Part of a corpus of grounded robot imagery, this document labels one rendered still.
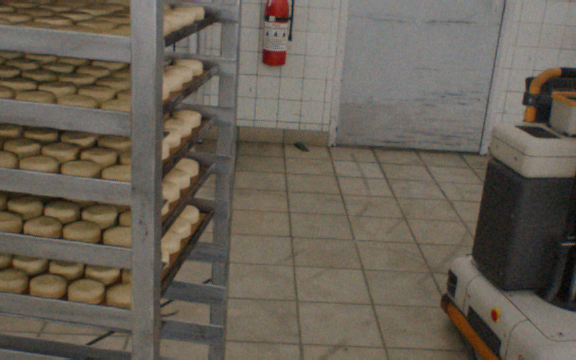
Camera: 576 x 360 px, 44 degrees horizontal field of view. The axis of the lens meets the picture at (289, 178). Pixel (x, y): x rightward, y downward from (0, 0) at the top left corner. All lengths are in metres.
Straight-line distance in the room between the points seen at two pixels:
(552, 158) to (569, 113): 0.16
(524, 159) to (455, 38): 2.55
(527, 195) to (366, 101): 2.55
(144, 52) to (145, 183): 0.16
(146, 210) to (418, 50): 3.97
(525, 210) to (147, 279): 1.64
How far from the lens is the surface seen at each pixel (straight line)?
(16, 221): 1.05
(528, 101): 2.49
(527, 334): 2.31
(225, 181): 1.32
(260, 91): 4.66
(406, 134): 4.85
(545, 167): 2.34
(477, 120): 4.95
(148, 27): 0.81
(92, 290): 1.04
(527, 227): 2.39
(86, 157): 1.02
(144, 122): 0.84
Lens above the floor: 1.38
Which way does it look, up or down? 20 degrees down
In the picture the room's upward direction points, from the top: 4 degrees clockwise
